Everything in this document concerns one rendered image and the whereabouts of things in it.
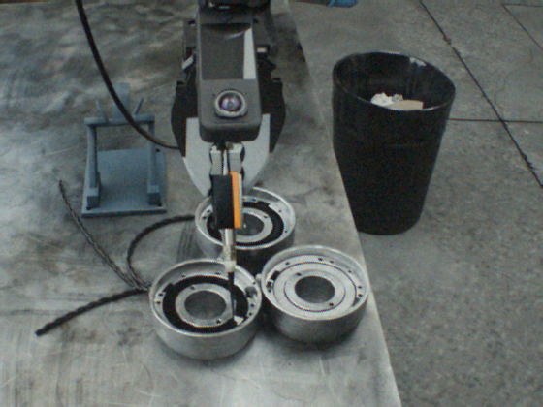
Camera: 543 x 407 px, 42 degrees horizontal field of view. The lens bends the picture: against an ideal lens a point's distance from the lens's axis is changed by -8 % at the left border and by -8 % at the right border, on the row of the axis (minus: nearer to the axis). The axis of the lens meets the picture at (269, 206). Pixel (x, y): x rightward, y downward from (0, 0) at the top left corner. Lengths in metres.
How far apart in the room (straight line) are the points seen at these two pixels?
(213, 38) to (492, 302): 1.53
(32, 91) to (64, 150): 0.18
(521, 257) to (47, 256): 1.59
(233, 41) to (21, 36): 0.81
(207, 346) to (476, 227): 1.63
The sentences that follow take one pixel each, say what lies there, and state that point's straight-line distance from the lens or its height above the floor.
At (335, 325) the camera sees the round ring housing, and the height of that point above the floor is 0.83.
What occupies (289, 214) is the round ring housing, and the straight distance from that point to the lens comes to 0.82.
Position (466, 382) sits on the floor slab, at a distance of 1.80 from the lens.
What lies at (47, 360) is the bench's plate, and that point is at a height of 0.80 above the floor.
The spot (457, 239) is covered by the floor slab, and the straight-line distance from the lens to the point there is 2.18.
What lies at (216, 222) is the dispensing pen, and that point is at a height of 0.92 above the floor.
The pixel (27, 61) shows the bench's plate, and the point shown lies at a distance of 1.25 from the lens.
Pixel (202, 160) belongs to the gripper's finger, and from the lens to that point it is 0.66.
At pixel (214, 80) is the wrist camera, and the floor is 1.07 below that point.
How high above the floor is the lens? 1.34
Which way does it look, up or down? 38 degrees down
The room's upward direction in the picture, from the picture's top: 3 degrees clockwise
